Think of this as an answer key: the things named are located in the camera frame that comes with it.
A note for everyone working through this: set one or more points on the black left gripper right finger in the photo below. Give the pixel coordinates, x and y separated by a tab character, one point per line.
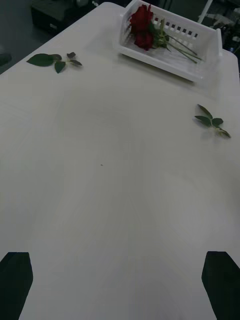
222	287

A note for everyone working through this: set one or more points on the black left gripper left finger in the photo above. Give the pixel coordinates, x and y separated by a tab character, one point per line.
13	287

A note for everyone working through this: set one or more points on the loose green leaf twig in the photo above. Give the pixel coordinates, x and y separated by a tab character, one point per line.
206	120
41	60

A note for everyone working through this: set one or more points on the black equipment case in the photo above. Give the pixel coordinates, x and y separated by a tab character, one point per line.
50	15

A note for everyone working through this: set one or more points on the red rose with green stem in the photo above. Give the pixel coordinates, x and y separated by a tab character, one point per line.
141	17
144	40

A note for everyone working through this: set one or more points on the shallow white plastic box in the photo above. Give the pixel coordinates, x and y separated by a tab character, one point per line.
175	65

